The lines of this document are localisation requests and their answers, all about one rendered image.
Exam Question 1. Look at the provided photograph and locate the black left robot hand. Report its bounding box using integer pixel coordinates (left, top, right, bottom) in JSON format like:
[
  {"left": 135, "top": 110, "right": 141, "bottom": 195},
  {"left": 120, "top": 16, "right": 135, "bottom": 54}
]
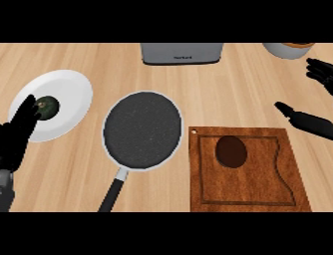
[{"left": 0, "top": 94, "right": 44, "bottom": 179}]

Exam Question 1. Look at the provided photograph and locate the dark frying pan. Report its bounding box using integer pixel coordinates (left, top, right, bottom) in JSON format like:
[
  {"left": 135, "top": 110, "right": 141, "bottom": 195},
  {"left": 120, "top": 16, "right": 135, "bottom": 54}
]
[{"left": 98, "top": 91, "right": 184, "bottom": 213}]

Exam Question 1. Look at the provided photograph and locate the brown wooden cutting board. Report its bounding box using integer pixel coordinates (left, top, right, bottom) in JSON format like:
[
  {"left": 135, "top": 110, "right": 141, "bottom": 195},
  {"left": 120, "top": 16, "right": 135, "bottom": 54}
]
[{"left": 188, "top": 126, "right": 314, "bottom": 213}]

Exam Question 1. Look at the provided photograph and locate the green avocado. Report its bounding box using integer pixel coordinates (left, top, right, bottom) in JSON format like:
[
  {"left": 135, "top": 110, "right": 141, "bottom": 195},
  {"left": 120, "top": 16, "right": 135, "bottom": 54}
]
[{"left": 35, "top": 96, "right": 61, "bottom": 122}]

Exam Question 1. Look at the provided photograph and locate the white round plate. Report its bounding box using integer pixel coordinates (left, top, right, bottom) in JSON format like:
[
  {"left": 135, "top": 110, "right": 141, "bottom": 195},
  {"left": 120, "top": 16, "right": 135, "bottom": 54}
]
[{"left": 8, "top": 69, "right": 95, "bottom": 143}]

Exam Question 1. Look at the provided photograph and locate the grey pot with orange content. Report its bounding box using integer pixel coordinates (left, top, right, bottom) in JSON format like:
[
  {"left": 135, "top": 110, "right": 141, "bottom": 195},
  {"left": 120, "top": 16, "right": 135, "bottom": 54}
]
[{"left": 262, "top": 43, "right": 317, "bottom": 60}]

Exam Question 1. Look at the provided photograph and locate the grey toaster appliance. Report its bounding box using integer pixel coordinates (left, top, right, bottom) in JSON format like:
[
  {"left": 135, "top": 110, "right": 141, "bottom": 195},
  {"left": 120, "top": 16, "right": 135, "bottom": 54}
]
[{"left": 141, "top": 43, "right": 225, "bottom": 66}]

